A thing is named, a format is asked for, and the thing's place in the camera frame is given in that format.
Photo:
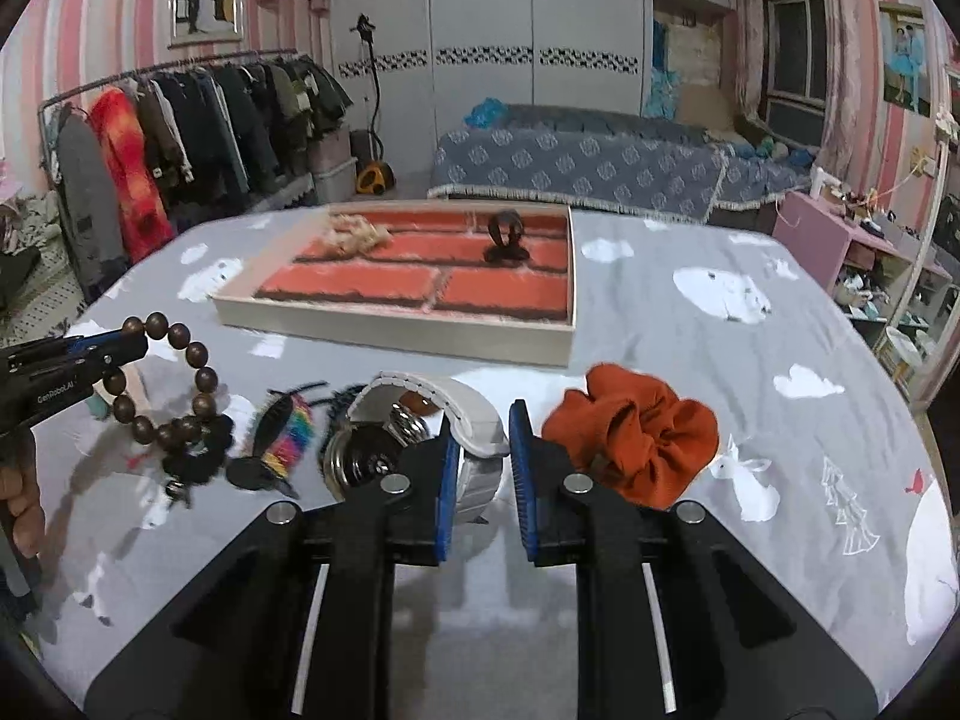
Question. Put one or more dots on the black hair claw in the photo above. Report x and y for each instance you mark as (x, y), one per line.
(504, 244)

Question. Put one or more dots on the unframed wall poster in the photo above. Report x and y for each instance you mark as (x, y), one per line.
(906, 60)

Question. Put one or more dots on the bed with blue blanket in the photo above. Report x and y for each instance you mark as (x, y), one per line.
(585, 161)

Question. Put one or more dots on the rainbow hair clip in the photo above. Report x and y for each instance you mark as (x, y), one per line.
(289, 435)

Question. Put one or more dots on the brick pattern jewelry tray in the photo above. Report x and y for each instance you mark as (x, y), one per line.
(495, 292)

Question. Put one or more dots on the white standing mirror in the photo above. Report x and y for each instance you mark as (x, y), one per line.
(934, 225)

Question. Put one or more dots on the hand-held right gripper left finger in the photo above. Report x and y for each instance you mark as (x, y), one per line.
(448, 480)

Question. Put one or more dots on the white wardrobe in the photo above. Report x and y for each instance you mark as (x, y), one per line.
(480, 0)

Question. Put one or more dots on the blue hanging cloth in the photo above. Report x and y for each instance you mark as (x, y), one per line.
(664, 82)

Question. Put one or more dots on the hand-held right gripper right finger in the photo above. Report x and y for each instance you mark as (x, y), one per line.
(521, 480)

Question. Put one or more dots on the cream wide headband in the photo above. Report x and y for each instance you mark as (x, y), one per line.
(472, 412)

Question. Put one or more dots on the metal clothes rack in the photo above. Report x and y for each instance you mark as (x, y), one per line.
(112, 76)

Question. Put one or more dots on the black toothed headband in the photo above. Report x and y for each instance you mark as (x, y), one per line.
(341, 405)

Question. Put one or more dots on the black scrunchie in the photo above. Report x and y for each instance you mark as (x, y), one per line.
(196, 459)

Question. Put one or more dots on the pink cabinet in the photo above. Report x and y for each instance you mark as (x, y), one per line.
(814, 232)

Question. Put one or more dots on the beige scrunchie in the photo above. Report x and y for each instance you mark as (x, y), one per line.
(358, 236)

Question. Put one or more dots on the pile of clothes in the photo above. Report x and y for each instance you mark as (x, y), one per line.
(26, 255)

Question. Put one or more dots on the window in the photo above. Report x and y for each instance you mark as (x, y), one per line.
(795, 52)

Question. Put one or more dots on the garment steamer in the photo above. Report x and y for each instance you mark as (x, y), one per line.
(375, 174)

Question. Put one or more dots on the row of hanging clothes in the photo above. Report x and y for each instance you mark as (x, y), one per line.
(187, 127)

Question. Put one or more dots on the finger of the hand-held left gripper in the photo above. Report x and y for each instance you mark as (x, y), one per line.
(94, 339)
(120, 356)

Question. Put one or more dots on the blue plastic bag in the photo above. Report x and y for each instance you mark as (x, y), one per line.
(486, 112)

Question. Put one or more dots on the pink curtain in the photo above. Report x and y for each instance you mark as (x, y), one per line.
(844, 52)
(748, 37)

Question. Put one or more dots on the orange scrunchie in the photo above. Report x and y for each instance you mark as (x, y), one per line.
(645, 420)

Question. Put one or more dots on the brown cushion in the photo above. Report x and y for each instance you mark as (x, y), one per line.
(709, 109)

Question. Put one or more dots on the person's left hand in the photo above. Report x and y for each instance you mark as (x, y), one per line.
(22, 517)

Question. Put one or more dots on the plastic storage box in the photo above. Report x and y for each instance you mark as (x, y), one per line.
(334, 165)

